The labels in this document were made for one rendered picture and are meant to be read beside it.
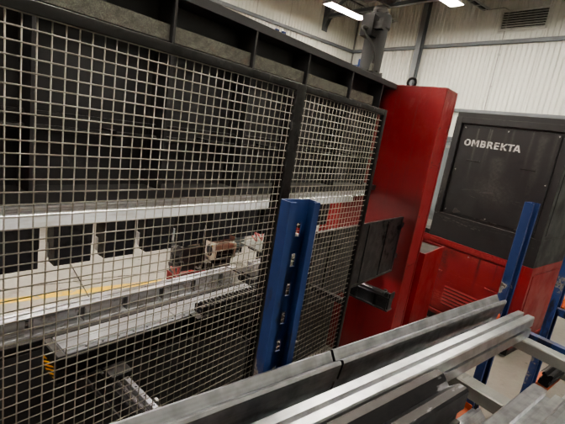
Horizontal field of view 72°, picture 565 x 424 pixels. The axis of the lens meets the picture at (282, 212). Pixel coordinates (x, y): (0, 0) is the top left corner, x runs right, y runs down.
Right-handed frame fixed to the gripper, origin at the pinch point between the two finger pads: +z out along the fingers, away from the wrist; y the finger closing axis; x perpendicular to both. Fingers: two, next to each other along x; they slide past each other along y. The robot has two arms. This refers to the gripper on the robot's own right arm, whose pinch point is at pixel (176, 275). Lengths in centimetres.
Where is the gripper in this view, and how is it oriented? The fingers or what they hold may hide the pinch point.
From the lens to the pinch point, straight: 273.9
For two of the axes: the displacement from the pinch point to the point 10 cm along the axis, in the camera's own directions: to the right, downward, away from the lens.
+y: 6.7, 0.0, -7.5
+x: 7.5, -0.3, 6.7
